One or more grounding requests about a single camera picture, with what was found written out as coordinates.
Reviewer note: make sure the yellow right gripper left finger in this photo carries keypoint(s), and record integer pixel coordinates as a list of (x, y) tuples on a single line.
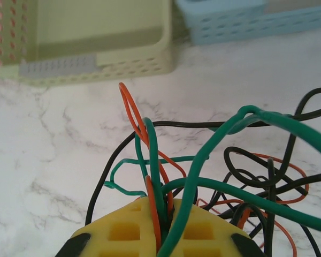
[(123, 230)]

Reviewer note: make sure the blue plastic basket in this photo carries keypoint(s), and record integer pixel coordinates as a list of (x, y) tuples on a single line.
[(230, 24)]

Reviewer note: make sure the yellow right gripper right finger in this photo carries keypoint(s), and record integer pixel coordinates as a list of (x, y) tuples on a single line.
[(203, 230)]

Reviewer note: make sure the green plastic basket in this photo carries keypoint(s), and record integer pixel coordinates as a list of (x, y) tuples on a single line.
[(139, 69)]

